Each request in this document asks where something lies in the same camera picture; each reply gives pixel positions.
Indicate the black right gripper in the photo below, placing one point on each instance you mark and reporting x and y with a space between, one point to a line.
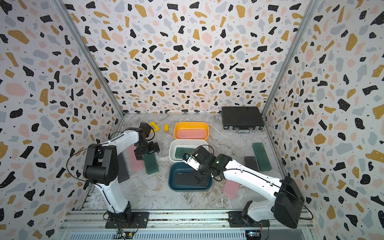
198 178

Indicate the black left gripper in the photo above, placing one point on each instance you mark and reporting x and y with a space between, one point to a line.
154 147

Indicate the dark grey pencil case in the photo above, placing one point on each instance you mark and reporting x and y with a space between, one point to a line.
251 163
123 174
187 179

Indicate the green pencil case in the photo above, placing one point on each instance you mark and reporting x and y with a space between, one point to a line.
150 163
180 151
261 157

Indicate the pink pencil case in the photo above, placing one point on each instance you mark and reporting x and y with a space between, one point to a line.
136 165
194 134
231 189

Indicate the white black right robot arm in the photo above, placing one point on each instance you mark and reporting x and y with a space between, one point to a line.
283 199

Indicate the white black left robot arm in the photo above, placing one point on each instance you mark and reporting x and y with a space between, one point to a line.
105 163

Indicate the white storage box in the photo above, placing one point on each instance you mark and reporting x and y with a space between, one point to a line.
186 143

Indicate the yellow storage box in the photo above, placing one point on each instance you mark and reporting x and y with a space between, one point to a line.
190 125

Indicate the teal storage box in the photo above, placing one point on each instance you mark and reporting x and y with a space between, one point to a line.
182 167

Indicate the yellow triangular ruler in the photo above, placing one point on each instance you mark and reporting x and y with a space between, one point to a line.
154 126

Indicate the small yellow block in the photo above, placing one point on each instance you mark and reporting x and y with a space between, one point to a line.
166 127

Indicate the black briefcase with metal latches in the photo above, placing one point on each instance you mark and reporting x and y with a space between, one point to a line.
242 118

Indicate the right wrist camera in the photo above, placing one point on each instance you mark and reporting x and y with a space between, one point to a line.
189 160

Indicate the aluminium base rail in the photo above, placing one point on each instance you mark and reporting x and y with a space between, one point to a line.
179 225

